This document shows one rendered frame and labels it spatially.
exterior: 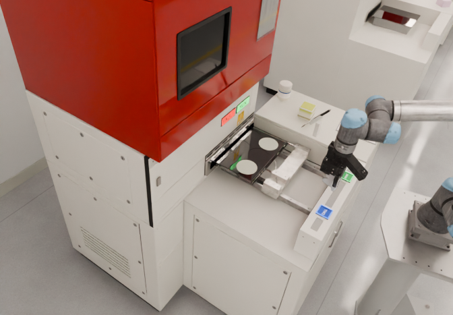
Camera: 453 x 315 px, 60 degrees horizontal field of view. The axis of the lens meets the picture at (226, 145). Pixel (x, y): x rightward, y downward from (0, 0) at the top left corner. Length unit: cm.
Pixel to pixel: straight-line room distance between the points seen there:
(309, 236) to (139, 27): 99
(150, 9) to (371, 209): 245
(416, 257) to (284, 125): 86
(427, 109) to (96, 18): 113
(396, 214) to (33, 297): 201
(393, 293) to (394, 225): 46
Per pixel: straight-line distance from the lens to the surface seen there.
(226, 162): 189
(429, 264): 190
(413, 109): 152
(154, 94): 123
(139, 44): 118
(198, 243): 199
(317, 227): 164
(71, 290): 260
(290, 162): 198
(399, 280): 220
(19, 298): 266
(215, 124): 176
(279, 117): 212
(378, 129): 139
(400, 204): 208
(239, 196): 186
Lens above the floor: 219
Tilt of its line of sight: 41 degrees down
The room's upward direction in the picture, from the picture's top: 6 degrees clockwise
